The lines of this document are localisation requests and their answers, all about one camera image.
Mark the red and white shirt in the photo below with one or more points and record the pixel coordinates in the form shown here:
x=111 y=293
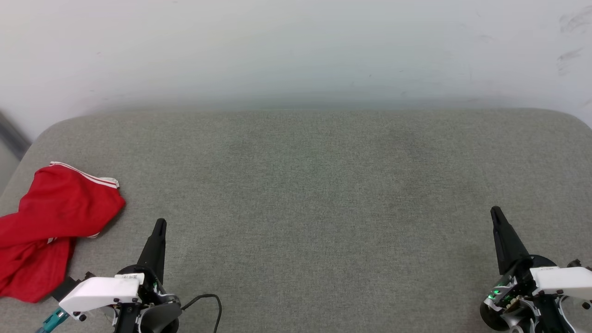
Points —
x=60 y=203

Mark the grey fabric sofa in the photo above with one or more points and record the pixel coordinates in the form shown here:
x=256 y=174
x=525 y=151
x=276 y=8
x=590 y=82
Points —
x=300 y=185

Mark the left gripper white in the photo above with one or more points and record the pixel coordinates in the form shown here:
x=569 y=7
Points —
x=99 y=291

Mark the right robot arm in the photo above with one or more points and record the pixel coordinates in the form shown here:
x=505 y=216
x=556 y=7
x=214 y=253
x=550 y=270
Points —
x=497 y=317

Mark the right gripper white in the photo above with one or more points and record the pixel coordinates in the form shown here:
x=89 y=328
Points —
x=562 y=282

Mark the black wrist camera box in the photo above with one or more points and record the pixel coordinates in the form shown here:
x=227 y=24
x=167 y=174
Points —
x=67 y=287

